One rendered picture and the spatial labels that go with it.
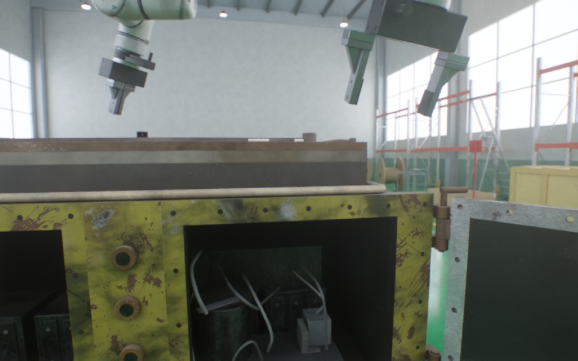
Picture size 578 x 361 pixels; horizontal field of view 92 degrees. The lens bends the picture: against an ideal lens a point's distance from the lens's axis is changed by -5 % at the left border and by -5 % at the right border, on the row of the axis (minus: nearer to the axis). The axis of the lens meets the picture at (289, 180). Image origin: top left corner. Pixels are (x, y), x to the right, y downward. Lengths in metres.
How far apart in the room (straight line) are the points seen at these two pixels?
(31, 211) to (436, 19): 0.82
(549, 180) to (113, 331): 5.41
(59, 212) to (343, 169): 0.66
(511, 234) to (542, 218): 0.07
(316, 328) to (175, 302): 0.43
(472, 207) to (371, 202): 0.23
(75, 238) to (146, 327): 0.25
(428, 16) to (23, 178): 0.87
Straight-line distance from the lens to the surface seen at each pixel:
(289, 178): 0.75
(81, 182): 0.83
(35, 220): 0.80
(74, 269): 0.79
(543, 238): 0.78
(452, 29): 0.52
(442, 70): 0.54
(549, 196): 5.56
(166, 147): 0.76
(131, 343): 0.82
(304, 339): 0.94
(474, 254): 0.82
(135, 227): 0.72
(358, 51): 0.48
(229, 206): 0.67
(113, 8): 0.90
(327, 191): 0.71
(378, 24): 0.47
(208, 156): 0.74
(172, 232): 0.70
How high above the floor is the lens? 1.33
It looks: 5 degrees down
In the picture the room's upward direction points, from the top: straight up
